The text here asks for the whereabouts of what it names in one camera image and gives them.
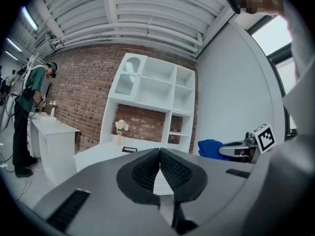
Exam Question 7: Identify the white side desk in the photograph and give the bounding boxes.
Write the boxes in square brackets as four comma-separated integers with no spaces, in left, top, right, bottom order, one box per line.
[29,112,81,185]

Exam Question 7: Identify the ceiling tube light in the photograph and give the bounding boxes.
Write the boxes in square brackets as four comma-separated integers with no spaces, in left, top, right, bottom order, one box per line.
[4,50,18,61]
[6,37,23,53]
[22,6,39,31]

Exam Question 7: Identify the window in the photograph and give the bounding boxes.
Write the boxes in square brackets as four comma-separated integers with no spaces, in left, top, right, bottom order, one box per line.
[247,15,297,132]

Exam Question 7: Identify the blue cloth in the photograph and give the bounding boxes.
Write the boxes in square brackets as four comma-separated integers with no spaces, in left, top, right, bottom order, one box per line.
[198,139,232,161]

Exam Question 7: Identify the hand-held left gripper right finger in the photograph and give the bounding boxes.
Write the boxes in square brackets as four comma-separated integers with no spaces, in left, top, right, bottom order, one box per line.
[159,147,209,203]

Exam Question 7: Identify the black floor cable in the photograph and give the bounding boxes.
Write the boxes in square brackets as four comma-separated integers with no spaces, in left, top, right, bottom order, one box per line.
[0,153,16,173]

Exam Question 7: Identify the small white flower vase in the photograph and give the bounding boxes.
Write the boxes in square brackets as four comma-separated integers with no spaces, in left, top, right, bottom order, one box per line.
[49,100,58,118]

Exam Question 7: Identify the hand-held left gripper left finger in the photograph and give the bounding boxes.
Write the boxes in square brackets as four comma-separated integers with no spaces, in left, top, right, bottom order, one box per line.
[116,147,161,205]

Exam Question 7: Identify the person's grey shirt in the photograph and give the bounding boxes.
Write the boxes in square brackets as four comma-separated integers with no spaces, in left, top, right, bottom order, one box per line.
[282,0,315,142]

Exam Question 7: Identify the white shelf cabinet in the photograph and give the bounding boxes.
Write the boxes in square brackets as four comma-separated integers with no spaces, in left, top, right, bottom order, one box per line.
[99,53,196,155]

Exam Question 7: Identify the white floor cable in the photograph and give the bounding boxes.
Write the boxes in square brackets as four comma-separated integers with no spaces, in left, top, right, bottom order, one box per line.
[16,165,45,199]

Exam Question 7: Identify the white table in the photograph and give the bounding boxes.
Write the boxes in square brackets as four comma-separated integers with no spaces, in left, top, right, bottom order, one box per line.
[73,140,197,196]

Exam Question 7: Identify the black head-mounted camera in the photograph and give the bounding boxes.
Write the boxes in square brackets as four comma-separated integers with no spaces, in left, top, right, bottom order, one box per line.
[226,0,241,15]

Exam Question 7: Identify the pink flower bouquet in vase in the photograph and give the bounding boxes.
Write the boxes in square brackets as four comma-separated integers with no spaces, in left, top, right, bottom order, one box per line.
[115,119,130,146]

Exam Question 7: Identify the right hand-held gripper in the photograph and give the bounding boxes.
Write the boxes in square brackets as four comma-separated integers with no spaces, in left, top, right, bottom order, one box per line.
[218,123,276,163]

